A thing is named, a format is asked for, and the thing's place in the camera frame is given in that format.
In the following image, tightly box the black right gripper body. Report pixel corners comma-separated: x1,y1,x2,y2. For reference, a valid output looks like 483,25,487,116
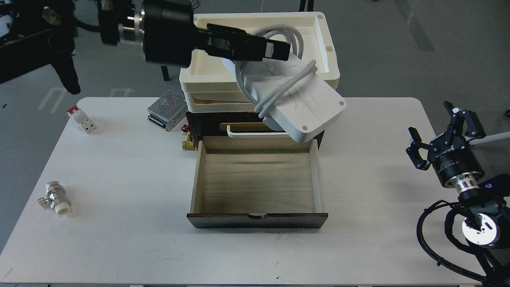
430,134,485,188

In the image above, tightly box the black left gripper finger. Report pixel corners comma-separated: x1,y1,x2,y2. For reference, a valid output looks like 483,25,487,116
261,39,291,61
205,24,267,61

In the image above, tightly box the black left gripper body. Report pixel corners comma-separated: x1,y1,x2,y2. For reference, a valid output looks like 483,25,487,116
142,0,208,67

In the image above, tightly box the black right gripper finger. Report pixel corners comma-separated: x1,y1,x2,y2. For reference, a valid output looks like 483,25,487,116
406,127,430,171
443,101,486,145

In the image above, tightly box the white power strip with cable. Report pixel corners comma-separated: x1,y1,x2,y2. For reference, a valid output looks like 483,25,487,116
223,24,346,142

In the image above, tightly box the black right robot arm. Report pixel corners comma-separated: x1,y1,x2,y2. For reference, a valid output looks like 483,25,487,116
406,101,510,287

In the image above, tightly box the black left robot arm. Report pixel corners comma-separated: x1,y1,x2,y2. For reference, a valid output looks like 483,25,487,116
0,0,291,94

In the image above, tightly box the dark wooden cabinet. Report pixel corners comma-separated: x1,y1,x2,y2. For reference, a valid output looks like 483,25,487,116
186,112,311,154

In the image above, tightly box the black table leg stand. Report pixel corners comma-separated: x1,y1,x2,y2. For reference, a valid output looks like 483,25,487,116
160,65,171,82

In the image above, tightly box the cream plastic tray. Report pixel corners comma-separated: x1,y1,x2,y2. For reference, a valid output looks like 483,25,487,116
180,12,340,113

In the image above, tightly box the metal mesh power supply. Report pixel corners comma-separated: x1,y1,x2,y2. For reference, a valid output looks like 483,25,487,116
147,90,187,132

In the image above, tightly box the white red small connector block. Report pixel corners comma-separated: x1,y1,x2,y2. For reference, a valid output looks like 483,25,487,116
67,105,96,134

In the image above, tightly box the open wooden drawer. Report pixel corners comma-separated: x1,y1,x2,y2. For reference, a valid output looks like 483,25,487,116
186,136,329,229

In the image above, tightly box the silver valve white cap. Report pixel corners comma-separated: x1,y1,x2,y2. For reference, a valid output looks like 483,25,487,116
37,181,71,216

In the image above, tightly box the white cabinet handle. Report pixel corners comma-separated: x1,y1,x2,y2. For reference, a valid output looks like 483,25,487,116
227,125,290,138

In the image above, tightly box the brass valve red handle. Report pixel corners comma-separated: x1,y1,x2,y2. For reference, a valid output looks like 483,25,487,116
181,124,195,151

